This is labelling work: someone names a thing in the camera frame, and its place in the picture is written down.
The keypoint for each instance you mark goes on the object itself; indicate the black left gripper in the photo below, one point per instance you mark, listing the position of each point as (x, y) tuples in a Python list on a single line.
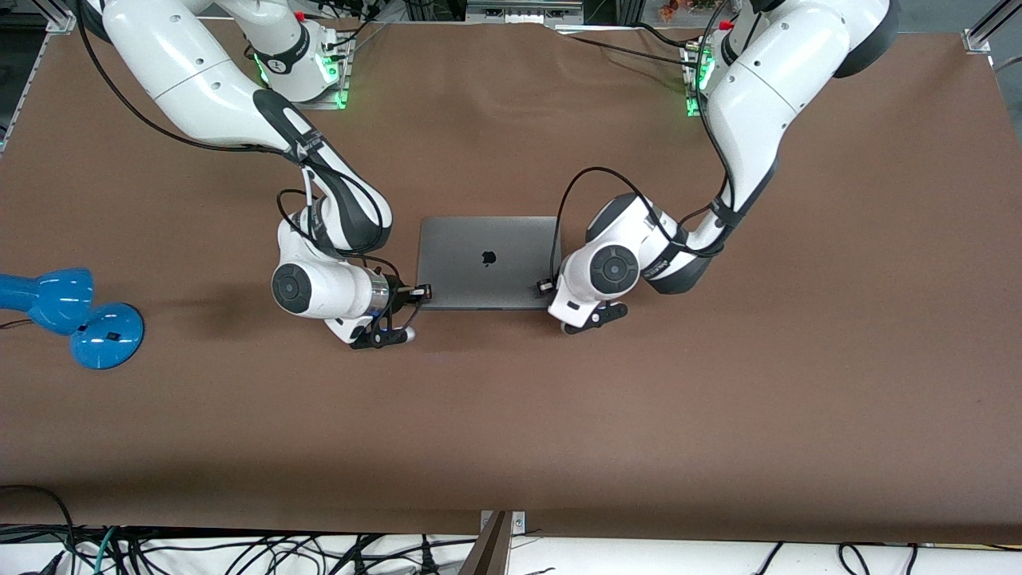
[(546, 286)]

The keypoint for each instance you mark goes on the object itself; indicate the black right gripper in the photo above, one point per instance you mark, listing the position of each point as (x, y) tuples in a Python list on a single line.
[(401, 291)]

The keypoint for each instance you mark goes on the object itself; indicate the grey laptop with black keyboard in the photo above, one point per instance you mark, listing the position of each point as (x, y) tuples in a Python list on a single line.
[(487, 271)]

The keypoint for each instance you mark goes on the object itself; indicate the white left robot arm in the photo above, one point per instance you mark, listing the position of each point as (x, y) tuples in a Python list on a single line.
[(758, 88)]

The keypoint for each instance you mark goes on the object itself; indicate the table cover sheet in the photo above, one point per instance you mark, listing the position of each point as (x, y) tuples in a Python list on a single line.
[(718, 359)]

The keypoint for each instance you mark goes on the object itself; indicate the silver equipment box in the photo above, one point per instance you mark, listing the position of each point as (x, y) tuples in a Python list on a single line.
[(523, 12)]

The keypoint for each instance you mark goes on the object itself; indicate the blue desk lamp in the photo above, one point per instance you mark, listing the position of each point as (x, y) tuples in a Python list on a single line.
[(108, 335)]

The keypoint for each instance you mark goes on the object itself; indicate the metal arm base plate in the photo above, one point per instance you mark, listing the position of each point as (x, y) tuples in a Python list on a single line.
[(346, 76), (693, 110)]

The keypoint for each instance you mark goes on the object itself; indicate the small metal bracket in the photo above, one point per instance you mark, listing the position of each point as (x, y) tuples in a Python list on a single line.
[(519, 523)]

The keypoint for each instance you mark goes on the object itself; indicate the aluminium frame profile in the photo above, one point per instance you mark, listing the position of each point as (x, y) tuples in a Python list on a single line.
[(60, 20), (978, 38)]

